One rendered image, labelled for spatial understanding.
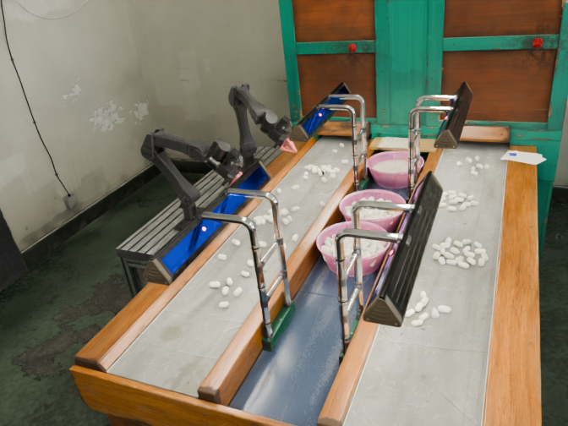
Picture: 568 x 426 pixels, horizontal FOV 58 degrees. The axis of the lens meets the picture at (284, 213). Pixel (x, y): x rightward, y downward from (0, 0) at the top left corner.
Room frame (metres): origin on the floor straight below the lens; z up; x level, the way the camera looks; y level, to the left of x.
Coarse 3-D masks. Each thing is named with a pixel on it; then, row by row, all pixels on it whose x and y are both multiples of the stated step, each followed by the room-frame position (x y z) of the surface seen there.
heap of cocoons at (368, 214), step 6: (372, 198) 1.94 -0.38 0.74; (354, 204) 1.91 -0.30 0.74; (348, 210) 1.86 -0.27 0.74; (360, 210) 1.86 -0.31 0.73; (366, 210) 1.84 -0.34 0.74; (372, 210) 1.83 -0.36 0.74; (378, 210) 1.84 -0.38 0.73; (384, 210) 1.83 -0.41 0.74; (360, 216) 1.79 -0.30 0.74; (366, 216) 1.81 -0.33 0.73; (372, 216) 1.79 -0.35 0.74; (378, 216) 1.80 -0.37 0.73; (384, 216) 1.79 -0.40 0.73; (390, 222) 1.73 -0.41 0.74
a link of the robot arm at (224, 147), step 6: (216, 144) 1.96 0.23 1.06; (222, 144) 1.97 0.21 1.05; (228, 144) 1.99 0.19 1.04; (198, 150) 1.99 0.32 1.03; (210, 150) 1.98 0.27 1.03; (216, 150) 1.96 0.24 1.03; (222, 150) 1.94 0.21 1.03; (228, 150) 1.95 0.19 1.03; (198, 156) 1.99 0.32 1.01; (204, 156) 1.97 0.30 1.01; (216, 156) 1.96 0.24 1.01; (222, 156) 1.96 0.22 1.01
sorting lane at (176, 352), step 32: (320, 160) 2.43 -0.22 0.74; (288, 192) 2.10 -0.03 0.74; (320, 192) 2.07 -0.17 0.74; (288, 224) 1.81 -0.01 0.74; (288, 256) 1.57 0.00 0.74; (192, 288) 1.44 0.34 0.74; (256, 288) 1.40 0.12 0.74; (160, 320) 1.29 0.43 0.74; (192, 320) 1.27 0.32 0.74; (224, 320) 1.26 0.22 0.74; (128, 352) 1.16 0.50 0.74; (160, 352) 1.15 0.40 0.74; (192, 352) 1.13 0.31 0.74; (160, 384) 1.02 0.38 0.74; (192, 384) 1.01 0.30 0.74
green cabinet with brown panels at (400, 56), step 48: (288, 0) 2.77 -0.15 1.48; (336, 0) 2.67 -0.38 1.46; (384, 0) 2.56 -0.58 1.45; (432, 0) 2.46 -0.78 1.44; (480, 0) 2.39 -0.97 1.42; (528, 0) 2.30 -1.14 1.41; (288, 48) 2.78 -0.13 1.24; (336, 48) 2.67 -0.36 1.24; (384, 48) 2.56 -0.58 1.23; (432, 48) 2.46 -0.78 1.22; (480, 48) 2.37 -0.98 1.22; (528, 48) 2.28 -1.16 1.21; (288, 96) 2.79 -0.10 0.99; (384, 96) 2.56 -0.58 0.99; (480, 96) 2.37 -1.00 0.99; (528, 96) 2.28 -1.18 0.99
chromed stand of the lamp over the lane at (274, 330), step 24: (240, 192) 1.36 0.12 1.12; (264, 192) 1.34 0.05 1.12; (216, 216) 1.23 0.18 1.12; (240, 216) 1.20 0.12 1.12; (264, 264) 1.21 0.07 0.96; (264, 288) 1.18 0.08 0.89; (288, 288) 1.32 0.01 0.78; (264, 312) 1.18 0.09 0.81; (288, 312) 1.29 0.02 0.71; (264, 336) 1.19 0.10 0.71
